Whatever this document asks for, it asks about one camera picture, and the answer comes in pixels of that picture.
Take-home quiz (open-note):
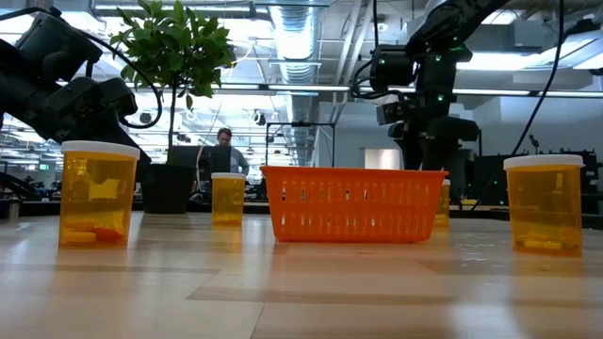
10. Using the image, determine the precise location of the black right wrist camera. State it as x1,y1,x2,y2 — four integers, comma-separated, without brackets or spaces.
376,100,412,126

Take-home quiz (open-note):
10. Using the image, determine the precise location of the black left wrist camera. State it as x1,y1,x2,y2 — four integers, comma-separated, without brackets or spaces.
110,77,139,118

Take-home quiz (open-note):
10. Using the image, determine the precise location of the silver ventilation duct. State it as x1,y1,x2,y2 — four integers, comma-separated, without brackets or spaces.
269,4,322,169

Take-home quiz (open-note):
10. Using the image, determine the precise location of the person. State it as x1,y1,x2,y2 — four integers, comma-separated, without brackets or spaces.
214,127,251,176

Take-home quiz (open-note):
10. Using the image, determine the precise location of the green potted plant black pot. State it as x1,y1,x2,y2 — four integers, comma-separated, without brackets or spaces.
108,0,236,216

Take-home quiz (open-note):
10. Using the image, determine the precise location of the black camera cable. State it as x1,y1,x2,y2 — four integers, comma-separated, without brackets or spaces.
350,58,381,101
82,30,164,131

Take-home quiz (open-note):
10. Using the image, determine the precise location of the black equipment rack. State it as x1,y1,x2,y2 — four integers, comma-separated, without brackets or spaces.
473,150,600,214

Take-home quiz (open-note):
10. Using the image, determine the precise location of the black computer monitor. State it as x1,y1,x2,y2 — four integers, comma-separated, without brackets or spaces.
168,144,233,189

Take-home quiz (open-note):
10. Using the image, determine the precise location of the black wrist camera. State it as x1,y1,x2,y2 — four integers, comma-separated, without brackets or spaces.
110,77,139,118
376,100,412,126

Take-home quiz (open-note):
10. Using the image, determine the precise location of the black right camera cable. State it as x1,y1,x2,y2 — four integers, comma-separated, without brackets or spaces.
350,58,381,101

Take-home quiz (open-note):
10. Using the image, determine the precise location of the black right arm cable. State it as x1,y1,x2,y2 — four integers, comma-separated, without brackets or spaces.
469,0,565,212

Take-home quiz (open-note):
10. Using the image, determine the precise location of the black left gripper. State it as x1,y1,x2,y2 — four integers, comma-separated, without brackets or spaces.
46,78,153,167

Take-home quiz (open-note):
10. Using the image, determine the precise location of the orange plastic basket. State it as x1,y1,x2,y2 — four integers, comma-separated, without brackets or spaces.
259,165,449,245

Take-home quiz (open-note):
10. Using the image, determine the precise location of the amber pill bottle white cap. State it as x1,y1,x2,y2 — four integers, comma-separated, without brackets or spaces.
435,178,452,231
502,153,586,258
210,171,248,228
58,139,141,250

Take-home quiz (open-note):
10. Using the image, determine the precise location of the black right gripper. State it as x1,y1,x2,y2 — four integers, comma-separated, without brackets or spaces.
388,93,480,171

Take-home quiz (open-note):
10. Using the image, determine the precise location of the white wall board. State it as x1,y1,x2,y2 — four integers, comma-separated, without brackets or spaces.
364,148,401,170

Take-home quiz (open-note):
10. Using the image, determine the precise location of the black metal frame stand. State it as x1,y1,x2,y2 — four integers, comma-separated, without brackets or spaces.
265,121,337,167

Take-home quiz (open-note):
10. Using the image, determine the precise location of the grey metal cylinder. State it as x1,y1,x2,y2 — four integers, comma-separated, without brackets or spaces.
0,200,23,220

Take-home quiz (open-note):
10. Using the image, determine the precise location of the black left camera cable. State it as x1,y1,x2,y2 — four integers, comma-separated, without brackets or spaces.
82,30,164,131

